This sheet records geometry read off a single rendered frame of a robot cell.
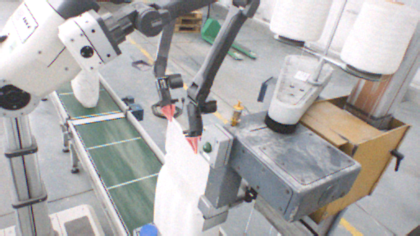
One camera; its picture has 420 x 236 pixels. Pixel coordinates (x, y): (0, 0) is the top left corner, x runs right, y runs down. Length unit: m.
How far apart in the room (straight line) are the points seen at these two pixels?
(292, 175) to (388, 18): 0.42
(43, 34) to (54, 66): 0.10
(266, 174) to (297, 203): 0.09
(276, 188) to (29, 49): 0.79
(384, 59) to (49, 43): 0.90
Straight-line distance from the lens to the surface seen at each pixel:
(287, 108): 0.81
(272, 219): 1.02
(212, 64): 1.14
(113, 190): 1.96
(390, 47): 0.86
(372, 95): 1.10
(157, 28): 0.94
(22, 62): 1.08
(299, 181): 0.70
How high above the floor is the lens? 1.75
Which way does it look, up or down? 30 degrees down
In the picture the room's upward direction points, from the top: 11 degrees clockwise
